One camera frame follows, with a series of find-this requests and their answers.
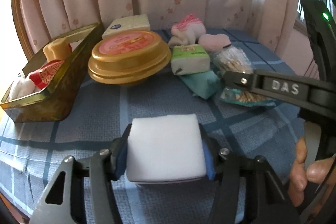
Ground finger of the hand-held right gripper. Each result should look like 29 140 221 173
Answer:
223 69 310 109

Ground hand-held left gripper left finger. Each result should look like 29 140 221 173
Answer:
29 123 133 224

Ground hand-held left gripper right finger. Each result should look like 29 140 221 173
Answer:
198 123 302 224

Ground bag of cotton swabs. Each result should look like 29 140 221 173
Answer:
213 46 276 107

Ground white sponge block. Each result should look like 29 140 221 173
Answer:
126 114 208 184

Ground pink round pad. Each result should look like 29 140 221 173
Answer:
198 33 232 52

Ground white sock pink lace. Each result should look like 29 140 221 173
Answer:
168 14 206 46

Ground gold tin box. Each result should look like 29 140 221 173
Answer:
0 22 105 123

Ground red gold patterned pouch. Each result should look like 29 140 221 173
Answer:
29 60 66 89

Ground white cloth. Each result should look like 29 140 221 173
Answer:
8 73 36 101

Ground yellow sponge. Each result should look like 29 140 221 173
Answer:
43 38 72 62

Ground teal soft pack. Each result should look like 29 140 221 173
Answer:
180 70 220 99

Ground person's right hand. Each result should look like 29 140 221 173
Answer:
289 136 332 193

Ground green tissue pack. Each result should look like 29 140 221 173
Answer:
171 44 211 75

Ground blue checked tablecloth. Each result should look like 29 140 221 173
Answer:
0 27 315 224

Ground round gold container pink lid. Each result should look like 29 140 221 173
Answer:
88 30 172 85

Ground cream tissue box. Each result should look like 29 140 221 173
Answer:
102 14 151 39

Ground wooden frame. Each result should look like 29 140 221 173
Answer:
10 0 30 60

